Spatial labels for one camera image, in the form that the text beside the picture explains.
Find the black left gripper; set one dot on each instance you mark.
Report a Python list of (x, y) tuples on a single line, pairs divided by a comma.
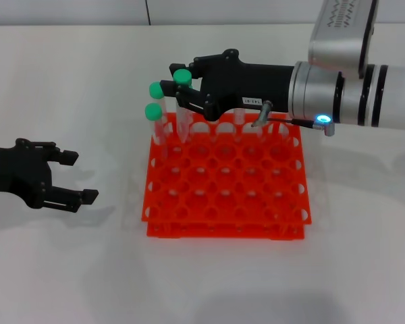
[(17, 168)]

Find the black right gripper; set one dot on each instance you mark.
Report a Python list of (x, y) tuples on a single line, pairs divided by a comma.
[(249, 84)]

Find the orange test tube rack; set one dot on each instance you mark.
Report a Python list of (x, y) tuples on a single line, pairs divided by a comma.
[(222, 175)]

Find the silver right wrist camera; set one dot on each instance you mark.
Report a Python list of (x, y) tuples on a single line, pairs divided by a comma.
[(337, 40)]

